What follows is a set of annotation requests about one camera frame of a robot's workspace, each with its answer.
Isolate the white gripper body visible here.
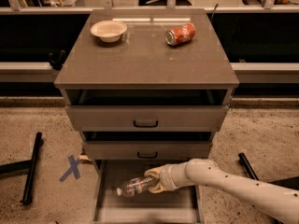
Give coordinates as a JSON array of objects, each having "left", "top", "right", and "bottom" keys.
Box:
[{"left": 159, "top": 164, "right": 178, "bottom": 191}]

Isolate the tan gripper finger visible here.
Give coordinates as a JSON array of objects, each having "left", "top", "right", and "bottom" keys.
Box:
[
  {"left": 149, "top": 184, "right": 167, "bottom": 194},
  {"left": 144, "top": 167, "right": 162, "bottom": 178}
]

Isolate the clear plastic water bottle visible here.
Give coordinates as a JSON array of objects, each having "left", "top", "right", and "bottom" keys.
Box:
[{"left": 117, "top": 175, "right": 159, "bottom": 197}]

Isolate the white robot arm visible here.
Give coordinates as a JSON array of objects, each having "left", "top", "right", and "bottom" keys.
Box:
[{"left": 144, "top": 159, "right": 299, "bottom": 224}]

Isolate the grey bottom drawer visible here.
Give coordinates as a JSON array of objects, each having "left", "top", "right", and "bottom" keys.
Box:
[{"left": 90, "top": 160, "right": 204, "bottom": 224}]

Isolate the grey drawer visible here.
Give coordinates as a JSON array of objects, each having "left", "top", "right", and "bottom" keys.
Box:
[
  {"left": 64, "top": 89, "right": 231, "bottom": 133},
  {"left": 82, "top": 132, "right": 213, "bottom": 160},
  {"left": 90, "top": 160, "right": 204, "bottom": 224}
]

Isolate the grey middle drawer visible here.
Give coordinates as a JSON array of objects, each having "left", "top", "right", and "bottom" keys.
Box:
[{"left": 82, "top": 132, "right": 213, "bottom": 160}]

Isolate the grey drawer cabinet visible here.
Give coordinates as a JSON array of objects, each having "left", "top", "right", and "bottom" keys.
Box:
[{"left": 54, "top": 8, "right": 240, "bottom": 161}]

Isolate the grey top drawer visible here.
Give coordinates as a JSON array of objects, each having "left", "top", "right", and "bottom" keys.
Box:
[{"left": 64, "top": 89, "right": 231, "bottom": 133}]

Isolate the blue tape cross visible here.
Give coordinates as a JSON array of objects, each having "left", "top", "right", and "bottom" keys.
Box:
[{"left": 59, "top": 155, "right": 81, "bottom": 182}]

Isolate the black right floor stand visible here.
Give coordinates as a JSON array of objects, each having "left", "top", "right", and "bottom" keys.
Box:
[{"left": 238, "top": 152, "right": 299, "bottom": 224}]

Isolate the black floor stand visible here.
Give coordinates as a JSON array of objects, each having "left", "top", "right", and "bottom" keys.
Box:
[
  {"left": 238, "top": 152, "right": 299, "bottom": 224},
  {"left": 0, "top": 132, "right": 43, "bottom": 205}
]

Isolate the black left floor stand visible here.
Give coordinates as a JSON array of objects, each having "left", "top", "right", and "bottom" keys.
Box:
[{"left": 0, "top": 132, "right": 43, "bottom": 205}]

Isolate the orange soda can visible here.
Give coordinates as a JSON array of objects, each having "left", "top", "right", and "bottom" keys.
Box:
[{"left": 165, "top": 23, "right": 195, "bottom": 46}]

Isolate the white paper bowl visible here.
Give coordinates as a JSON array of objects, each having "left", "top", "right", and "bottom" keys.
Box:
[{"left": 91, "top": 21, "right": 127, "bottom": 43}]

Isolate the black clamp on rail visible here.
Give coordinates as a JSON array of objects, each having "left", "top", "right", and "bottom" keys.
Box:
[{"left": 49, "top": 50, "right": 66, "bottom": 70}]

